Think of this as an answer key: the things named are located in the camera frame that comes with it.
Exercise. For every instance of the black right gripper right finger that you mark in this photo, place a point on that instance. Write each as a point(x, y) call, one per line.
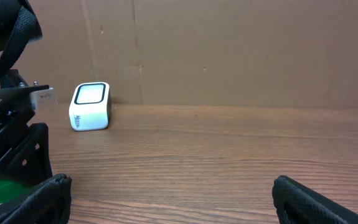
point(298, 204)

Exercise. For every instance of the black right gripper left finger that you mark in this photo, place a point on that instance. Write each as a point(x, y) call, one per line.
point(47, 203)

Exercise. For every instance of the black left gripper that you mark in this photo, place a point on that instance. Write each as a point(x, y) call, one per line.
point(24, 147)

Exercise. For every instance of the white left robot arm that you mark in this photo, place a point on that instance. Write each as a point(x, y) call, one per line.
point(18, 27)

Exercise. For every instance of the white barcode scanner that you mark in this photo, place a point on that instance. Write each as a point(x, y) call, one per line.
point(90, 107)

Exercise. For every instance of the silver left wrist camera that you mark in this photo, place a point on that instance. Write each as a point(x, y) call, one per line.
point(42, 98)

